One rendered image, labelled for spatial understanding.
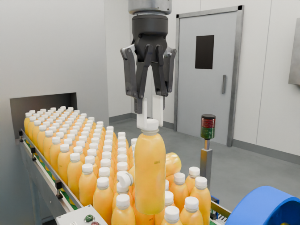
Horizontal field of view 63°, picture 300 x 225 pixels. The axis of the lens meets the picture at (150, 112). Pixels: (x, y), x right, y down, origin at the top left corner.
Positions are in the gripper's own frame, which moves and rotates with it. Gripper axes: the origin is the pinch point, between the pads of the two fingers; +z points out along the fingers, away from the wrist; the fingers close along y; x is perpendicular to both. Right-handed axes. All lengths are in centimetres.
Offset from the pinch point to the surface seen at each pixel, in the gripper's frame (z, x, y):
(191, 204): 28.1, -1.2, 13.5
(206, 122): 16, 25, 49
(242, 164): 139, 134, 263
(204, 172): 40, 25, 50
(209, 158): 34, 24, 52
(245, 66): 5, 173, 312
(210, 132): 21, 23, 51
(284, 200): 16.4, -23.5, 16.9
